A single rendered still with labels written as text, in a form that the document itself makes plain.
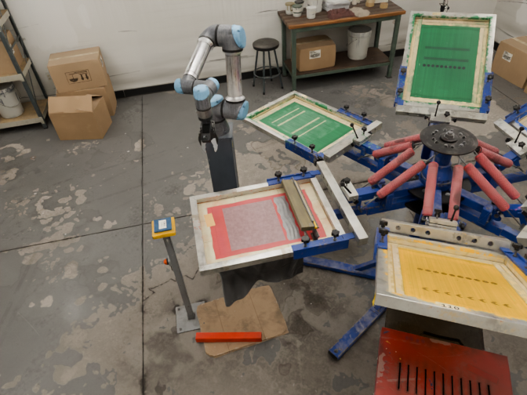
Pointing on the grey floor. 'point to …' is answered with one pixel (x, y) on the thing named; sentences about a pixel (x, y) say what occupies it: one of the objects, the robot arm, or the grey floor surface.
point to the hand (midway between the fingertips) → (210, 150)
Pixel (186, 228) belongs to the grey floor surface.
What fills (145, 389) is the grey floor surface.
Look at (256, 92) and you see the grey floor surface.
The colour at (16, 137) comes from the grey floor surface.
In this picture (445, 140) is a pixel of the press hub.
